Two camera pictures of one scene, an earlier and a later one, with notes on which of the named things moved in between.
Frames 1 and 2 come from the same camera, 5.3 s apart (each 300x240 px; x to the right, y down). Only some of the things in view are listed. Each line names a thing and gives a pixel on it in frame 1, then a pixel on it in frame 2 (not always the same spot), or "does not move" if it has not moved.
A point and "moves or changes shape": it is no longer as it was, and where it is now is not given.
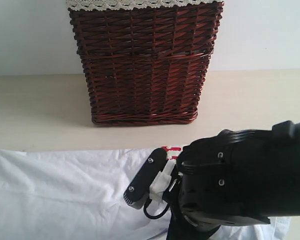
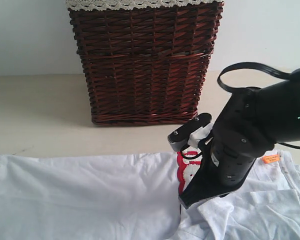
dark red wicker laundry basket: x=146 y=66 does not move
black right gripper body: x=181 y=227 -> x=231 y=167
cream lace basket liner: x=92 y=5 does not move
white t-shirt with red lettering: x=78 y=194 moves or changes shape
